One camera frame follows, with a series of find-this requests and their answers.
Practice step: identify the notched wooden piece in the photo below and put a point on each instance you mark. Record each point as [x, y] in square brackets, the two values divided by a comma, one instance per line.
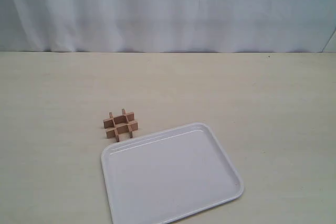
[127, 122]
[113, 125]
[118, 120]
[122, 128]

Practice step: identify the white plastic tray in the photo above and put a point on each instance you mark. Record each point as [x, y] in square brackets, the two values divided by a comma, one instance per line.
[168, 175]

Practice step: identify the white backdrop curtain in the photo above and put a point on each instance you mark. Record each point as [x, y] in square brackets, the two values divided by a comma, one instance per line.
[168, 25]

